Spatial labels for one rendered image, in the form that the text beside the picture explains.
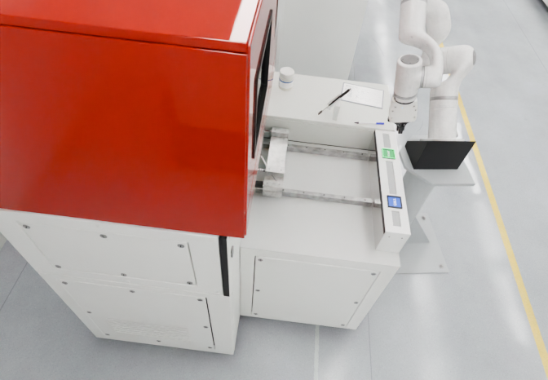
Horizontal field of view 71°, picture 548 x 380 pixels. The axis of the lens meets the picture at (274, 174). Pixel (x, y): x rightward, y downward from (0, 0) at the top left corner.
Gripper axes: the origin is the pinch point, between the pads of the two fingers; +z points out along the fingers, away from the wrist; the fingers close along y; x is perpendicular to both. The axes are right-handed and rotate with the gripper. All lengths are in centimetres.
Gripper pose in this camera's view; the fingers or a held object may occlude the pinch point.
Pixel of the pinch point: (399, 127)
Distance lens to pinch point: 163.8
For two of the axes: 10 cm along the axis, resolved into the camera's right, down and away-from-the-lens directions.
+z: 1.4, 6.5, 7.5
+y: 9.8, -0.1, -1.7
